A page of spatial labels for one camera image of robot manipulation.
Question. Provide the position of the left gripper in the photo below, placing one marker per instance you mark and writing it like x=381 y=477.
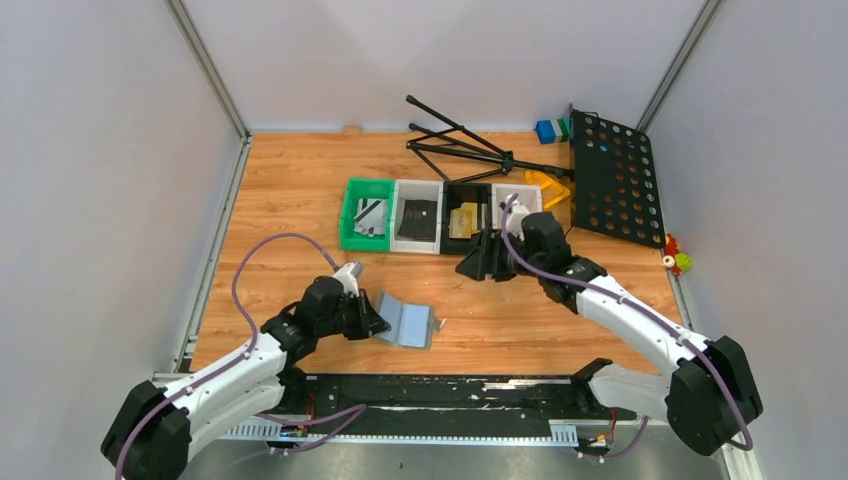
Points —
x=369 y=321

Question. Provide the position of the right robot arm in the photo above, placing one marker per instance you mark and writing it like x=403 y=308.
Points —
x=704 y=389

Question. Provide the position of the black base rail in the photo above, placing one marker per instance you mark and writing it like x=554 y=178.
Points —
x=448 y=407

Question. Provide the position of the black folding stand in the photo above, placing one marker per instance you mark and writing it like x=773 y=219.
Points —
x=460 y=142

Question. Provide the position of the black perforated tray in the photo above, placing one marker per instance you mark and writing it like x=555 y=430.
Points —
x=614 y=188

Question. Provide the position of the black plastic bin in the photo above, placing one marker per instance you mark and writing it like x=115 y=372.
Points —
x=454 y=194

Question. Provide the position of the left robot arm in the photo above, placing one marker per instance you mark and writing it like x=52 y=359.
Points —
x=158 y=430

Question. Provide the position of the silver cards in bin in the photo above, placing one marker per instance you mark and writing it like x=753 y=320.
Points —
x=370 y=218

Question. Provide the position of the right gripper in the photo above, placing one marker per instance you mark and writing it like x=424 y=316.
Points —
x=484 y=259

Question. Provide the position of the gold cards in bin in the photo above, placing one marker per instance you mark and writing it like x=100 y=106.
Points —
x=481 y=211

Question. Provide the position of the green plastic bin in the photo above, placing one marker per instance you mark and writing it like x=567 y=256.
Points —
x=356 y=189

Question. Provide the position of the white empty bin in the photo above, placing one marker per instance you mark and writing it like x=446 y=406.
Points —
x=528 y=195

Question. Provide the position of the black card in bin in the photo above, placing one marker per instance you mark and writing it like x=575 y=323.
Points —
x=418 y=220

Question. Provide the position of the grey card holder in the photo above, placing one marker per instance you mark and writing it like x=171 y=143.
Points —
x=410 y=325

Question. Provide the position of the yellow toy frame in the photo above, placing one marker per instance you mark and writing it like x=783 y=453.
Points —
x=553 y=191

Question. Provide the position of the colourful toy figure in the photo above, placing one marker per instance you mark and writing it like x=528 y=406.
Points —
x=674 y=259

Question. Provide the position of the white bin with black card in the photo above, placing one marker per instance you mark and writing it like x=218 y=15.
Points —
x=415 y=189

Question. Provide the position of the blue toy block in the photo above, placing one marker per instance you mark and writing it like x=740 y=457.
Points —
x=553 y=131

